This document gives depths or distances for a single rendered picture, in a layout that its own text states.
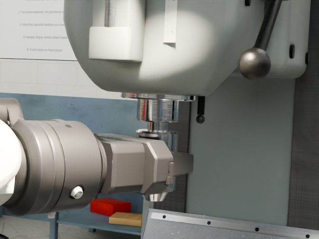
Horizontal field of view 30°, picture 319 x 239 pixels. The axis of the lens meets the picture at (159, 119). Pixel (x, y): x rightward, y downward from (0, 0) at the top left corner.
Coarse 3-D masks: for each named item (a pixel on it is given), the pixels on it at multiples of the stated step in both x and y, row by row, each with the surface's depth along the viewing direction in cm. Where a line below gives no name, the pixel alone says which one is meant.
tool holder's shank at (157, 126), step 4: (148, 124) 66; (152, 124) 66; (156, 124) 66; (160, 124) 66; (164, 124) 66; (148, 128) 66; (152, 128) 66; (156, 128) 66; (160, 128) 66; (164, 128) 66
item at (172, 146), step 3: (168, 141) 65; (171, 141) 65; (174, 141) 65; (177, 141) 66; (168, 144) 65; (171, 144) 65; (174, 144) 66; (177, 144) 66; (168, 147) 65; (171, 147) 65; (174, 147) 66; (177, 147) 67; (171, 150) 65; (174, 150) 66; (174, 177) 66; (174, 180) 66; (174, 183) 66; (168, 186) 65; (171, 186) 66; (174, 186) 66; (165, 189) 65; (168, 189) 65; (171, 189) 66; (174, 189) 66; (162, 192) 65; (165, 192) 65
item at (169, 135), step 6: (138, 132) 66; (144, 132) 65; (150, 132) 65; (156, 132) 65; (162, 132) 65; (168, 132) 65; (174, 132) 66; (150, 138) 64; (156, 138) 64; (162, 138) 64; (168, 138) 65; (174, 138) 65
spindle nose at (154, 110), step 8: (144, 104) 65; (152, 104) 64; (160, 104) 64; (168, 104) 64; (176, 104) 65; (144, 112) 65; (152, 112) 64; (160, 112) 64; (168, 112) 64; (176, 112) 65; (144, 120) 65; (152, 120) 64; (160, 120) 64; (168, 120) 65; (176, 120) 65
